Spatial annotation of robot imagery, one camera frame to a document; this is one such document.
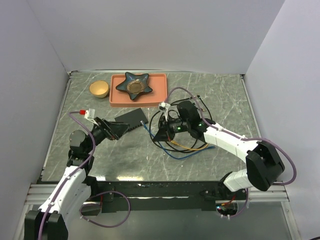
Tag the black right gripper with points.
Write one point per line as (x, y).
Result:
(162, 135)

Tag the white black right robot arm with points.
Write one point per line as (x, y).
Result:
(263, 163)

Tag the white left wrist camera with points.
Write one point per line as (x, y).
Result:
(89, 115)

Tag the black network switch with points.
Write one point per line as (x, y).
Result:
(133, 118)

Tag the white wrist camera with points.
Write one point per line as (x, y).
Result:
(164, 107)
(89, 115)

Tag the blue star-shaped dish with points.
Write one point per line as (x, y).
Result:
(135, 85)

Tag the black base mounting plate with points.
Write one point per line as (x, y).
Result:
(160, 195)

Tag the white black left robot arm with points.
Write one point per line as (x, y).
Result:
(52, 219)

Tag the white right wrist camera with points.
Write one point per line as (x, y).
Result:
(164, 107)

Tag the yellow wooden bowl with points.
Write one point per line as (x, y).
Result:
(99, 89)

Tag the aluminium frame rail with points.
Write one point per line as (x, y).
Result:
(38, 194)

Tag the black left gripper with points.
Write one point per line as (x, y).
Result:
(106, 127)

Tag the salmon pink tray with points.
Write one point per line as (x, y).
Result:
(120, 99)

